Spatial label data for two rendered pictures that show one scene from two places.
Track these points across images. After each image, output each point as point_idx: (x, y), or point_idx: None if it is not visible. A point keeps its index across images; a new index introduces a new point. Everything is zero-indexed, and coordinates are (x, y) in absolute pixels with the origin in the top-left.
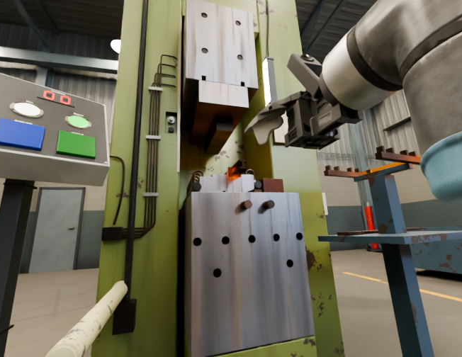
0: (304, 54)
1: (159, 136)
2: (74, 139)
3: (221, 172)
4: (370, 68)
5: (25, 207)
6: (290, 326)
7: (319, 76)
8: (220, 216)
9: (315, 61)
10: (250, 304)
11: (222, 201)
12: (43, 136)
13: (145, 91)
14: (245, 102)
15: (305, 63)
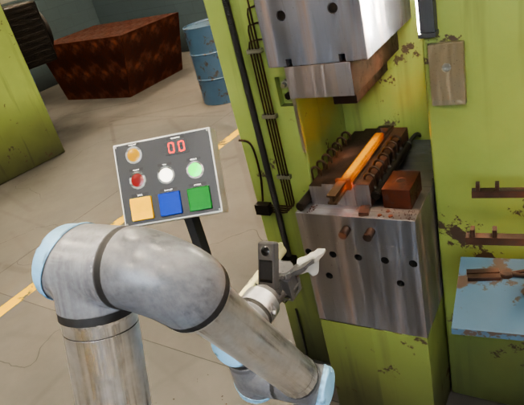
0: (262, 248)
1: (274, 115)
2: (196, 195)
3: (407, 83)
4: None
5: (196, 218)
6: (400, 325)
7: (259, 280)
8: (324, 235)
9: (270, 255)
10: (361, 302)
11: (324, 222)
12: (180, 199)
13: (246, 53)
14: (349, 87)
15: (259, 260)
